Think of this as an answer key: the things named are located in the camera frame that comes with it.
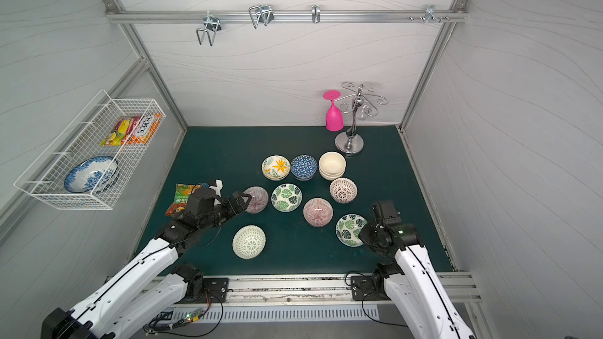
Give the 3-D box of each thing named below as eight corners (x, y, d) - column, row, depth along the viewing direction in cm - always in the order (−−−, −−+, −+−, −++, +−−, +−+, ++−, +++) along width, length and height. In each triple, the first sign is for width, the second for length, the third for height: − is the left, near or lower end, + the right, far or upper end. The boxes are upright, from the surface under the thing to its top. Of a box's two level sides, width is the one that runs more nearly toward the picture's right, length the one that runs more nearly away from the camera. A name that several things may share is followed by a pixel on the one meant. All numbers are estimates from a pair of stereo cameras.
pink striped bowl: (303, 227, 88) (303, 222, 84) (303, 203, 94) (303, 198, 91) (333, 227, 88) (334, 222, 84) (331, 203, 95) (332, 198, 91)
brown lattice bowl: (330, 203, 93) (330, 200, 91) (328, 180, 100) (329, 177, 98) (358, 203, 93) (359, 200, 91) (354, 180, 100) (355, 177, 98)
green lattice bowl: (232, 261, 81) (228, 256, 77) (238, 230, 88) (235, 224, 84) (264, 261, 81) (262, 256, 77) (268, 230, 88) (266, 224, 84)
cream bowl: (319, 184, 102) (320, 172, 94) (318, 164, 109) (319, 151, 101) (344, 185, 102) (347, 172, 94) (341, 164, 109) (344, 151, 102)
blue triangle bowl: (286, 171, 104) (285, 164, 100) (303, 157, 109) (303, 150, 105) (303, 185, 99) (303, 179, 95) (320, 169, 104) (320, 163, 101)
